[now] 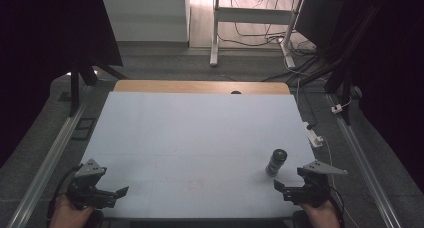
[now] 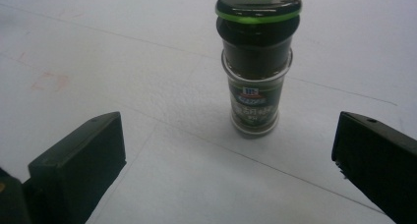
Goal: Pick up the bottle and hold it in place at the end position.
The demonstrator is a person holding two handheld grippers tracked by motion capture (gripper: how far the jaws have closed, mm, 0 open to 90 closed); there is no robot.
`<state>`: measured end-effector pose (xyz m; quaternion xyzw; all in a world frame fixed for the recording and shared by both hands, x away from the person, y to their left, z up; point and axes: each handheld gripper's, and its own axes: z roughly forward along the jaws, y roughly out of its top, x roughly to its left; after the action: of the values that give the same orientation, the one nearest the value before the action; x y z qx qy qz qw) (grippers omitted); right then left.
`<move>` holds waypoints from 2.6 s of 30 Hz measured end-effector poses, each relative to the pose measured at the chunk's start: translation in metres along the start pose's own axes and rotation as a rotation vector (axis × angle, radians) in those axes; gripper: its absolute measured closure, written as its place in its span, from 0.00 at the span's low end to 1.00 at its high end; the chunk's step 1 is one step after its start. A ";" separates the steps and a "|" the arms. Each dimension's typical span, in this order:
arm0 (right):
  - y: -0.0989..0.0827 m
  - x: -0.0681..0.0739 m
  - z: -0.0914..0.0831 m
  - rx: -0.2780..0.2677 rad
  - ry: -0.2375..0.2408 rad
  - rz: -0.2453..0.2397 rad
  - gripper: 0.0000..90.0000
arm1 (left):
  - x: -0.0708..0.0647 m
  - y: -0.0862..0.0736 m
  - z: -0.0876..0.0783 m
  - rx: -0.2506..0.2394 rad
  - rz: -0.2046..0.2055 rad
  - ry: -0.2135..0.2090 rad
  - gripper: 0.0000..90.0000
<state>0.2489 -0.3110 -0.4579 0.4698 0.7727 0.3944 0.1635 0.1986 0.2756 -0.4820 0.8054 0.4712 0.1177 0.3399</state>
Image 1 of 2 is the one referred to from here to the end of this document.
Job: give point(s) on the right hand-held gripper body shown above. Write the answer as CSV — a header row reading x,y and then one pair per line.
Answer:
x,y
311,188

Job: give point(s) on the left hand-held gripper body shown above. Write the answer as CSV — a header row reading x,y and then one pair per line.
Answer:
x,y
87,183

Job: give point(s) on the grey can with dark lid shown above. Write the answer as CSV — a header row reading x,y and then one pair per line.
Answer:
x,y
276,163

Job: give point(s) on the person's right hand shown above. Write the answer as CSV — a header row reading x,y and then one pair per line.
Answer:
x,y
321,216

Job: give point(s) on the person's left hand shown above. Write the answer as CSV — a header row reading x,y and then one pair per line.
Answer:
x,y
68,214

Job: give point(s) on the white power strip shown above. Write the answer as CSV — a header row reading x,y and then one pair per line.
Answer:
x,y
313,136

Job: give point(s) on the small white adapter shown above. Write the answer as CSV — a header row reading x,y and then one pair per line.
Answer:
x,y
337,108

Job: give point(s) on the pale blue table mat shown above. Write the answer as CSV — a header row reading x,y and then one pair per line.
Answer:
x,y
200,148

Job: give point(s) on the black metal stand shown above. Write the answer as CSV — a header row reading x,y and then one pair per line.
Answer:
x,y
80,74
346,71

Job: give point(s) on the wooden table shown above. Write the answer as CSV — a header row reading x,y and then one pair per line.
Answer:
x,y
186,87

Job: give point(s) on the black curtain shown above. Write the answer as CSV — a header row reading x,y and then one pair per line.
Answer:
x,y
43,54
390,71

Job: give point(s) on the white cabinet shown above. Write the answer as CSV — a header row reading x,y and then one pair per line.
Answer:
x,y
146,16

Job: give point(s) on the aluminium rail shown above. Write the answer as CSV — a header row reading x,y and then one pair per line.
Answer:
x,y
46,164
363,161

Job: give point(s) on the black floor bracket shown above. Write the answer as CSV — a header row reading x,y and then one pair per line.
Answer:
x,y
83,128

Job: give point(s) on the white desk frame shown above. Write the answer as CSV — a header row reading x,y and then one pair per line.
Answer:
x,y
253,16

